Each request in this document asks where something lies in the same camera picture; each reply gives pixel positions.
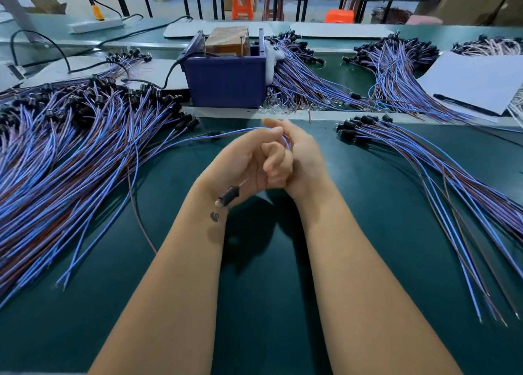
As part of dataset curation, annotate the loose grey wire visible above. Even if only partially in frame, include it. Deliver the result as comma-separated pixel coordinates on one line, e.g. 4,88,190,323
126,166,158,256

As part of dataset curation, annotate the grey metal pole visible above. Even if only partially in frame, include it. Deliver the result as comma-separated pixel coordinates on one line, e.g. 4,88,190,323
0,0,39,30

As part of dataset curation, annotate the brown cardboard block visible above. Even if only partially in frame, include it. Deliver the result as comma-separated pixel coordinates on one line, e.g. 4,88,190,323
204,26,250,57

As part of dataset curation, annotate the black pen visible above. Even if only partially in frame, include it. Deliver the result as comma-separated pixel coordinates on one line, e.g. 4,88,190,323
433,93,501,118

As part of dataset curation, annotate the person's right hand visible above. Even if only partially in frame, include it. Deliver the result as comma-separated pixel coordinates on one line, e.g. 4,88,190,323
261,117,333,206

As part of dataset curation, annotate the white paper sheet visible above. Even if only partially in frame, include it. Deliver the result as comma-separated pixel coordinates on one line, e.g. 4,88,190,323
417,52,523,117

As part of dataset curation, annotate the white flat mat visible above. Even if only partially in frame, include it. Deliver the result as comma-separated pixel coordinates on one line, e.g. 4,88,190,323
162,20,289,39
290,22,396,40
20,56,187,91

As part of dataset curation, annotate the blue plastic tester box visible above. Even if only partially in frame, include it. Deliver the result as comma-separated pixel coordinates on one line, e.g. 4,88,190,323
180,29,269,109

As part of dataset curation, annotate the orange plastic stool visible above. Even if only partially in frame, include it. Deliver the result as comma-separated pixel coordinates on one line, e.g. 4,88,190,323
232,0,255,20
324,10,356,24

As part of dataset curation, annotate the open cardboard box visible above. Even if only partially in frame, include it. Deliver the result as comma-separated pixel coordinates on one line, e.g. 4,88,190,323
31,0,68,14

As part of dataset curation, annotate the person's left hand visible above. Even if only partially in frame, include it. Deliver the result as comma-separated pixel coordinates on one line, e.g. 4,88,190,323
194,126,295,210

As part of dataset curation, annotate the white power strip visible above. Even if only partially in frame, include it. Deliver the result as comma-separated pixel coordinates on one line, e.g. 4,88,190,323
67,17,125,34

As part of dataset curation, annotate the person's left forearm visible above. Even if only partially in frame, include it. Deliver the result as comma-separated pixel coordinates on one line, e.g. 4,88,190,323
88,193,246,375

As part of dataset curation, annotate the person's right forearm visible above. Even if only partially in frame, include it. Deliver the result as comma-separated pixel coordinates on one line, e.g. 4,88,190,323
296,189,463,375

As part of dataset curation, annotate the white plastic device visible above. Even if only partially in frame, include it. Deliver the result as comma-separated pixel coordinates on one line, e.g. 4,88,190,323
0,62,26,91

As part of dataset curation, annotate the black power cable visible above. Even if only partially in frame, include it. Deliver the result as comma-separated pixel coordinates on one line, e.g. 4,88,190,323
10,15,193,73

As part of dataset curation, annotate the pile of wired lamps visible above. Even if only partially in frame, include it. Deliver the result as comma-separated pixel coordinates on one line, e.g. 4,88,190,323
0,70,226,310
335,114,523,327

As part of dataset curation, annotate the blue brown plug cable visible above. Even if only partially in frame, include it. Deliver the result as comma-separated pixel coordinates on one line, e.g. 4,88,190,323
159,124,293,210

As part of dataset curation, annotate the pink plastic stool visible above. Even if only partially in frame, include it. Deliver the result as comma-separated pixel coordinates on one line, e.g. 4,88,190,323
405,14,443,26

